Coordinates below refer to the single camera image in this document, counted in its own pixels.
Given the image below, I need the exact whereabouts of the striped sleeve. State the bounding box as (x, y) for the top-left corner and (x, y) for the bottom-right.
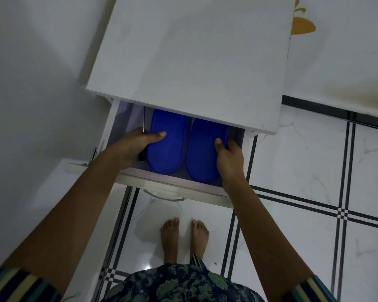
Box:
(282, 275), (341, 302)
(0, 266), (62, 302)

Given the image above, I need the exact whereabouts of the person's left hand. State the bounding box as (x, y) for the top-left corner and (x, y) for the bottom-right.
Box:
(110, 127), (168, 171)

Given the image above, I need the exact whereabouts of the striped left sleeve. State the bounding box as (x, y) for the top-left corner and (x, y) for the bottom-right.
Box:
(0, 266), (62, 302)

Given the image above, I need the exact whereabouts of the striped right sleeve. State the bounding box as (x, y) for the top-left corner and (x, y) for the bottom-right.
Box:
(282, 275), (341, 302)

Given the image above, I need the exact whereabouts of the person's left foot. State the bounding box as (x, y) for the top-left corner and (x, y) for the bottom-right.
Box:
(160, 218), (181, 265)

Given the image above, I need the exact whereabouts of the blue floral dress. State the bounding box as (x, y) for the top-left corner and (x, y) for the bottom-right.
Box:
(107, 254), (266, 302)

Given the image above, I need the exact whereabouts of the green handled screwdriver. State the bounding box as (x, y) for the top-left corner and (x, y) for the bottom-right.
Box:
(137, 105), (148, 162)

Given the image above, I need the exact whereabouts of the person's right forearm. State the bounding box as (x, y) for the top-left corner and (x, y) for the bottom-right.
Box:
(222, 180), (315, 296)

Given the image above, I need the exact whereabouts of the person's left forearm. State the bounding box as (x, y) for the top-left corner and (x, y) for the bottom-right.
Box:
(1, 147), (126, 296)

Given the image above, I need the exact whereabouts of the yellow butterfly wall sticker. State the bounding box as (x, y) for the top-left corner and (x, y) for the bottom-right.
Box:
(291, 0), (317, 36)

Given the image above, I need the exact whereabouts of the person's right foot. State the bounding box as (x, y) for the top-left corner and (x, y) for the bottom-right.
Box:
(190, 219), (210, 258)

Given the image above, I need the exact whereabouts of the white drawer cabinet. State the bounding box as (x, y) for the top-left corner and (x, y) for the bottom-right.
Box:
(61, 0), (297, 302)

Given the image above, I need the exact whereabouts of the clear container with blue lid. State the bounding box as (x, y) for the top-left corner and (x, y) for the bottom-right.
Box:
(146, 109), (190, 175)

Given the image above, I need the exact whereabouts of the person's right hand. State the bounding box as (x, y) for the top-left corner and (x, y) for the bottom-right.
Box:
(214, 137), (250, 194)

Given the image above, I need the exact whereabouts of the labelled container with blue lid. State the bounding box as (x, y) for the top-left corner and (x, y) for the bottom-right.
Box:
(186, 117), (230, 183)

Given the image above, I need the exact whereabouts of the person's foot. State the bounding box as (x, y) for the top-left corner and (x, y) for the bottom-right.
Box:
(160, 218), (181, 265)
(190, 219), (210, 258)

